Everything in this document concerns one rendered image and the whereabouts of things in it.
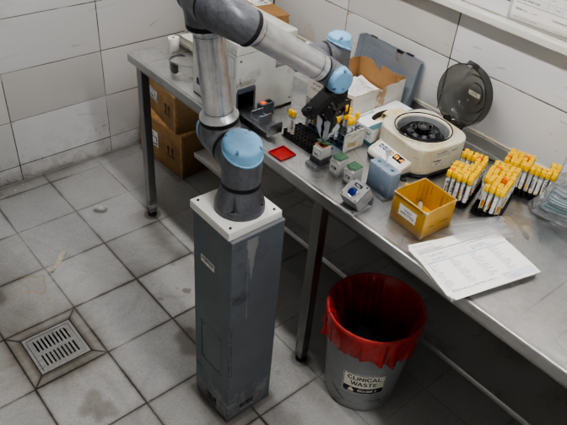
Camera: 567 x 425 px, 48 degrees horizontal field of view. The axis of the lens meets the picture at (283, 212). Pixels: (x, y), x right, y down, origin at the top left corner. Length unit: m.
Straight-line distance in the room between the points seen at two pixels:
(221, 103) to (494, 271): 0.89
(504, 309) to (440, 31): 1.08
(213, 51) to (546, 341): 1.12
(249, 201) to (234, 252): 0.15
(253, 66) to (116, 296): 1.21
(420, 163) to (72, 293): 1.62
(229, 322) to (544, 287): 0.93
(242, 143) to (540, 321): 0.91
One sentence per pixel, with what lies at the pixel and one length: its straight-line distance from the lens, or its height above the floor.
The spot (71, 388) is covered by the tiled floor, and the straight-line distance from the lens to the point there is 2.61.
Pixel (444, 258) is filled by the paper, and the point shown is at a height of 0.89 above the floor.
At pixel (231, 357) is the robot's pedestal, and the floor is 0.37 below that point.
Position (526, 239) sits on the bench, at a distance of 2.03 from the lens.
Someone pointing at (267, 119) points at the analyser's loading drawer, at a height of 0.93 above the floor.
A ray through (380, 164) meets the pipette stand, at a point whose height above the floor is 0.97.
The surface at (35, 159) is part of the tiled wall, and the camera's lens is 3.63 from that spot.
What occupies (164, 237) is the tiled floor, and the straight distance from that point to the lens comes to 3.16.
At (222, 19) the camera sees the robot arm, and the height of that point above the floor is 1.48.
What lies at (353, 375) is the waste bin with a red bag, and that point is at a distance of 2.35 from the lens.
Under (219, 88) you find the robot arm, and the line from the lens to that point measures 1.76.
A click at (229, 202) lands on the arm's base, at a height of 0.96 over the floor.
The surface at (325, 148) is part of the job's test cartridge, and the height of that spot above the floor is 0.95.
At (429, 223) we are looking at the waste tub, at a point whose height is 0.93.
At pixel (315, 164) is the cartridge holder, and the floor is 0.89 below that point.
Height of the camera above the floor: 2.06
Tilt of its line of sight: 38 degrees down
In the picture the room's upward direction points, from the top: 5 degrees clockwise
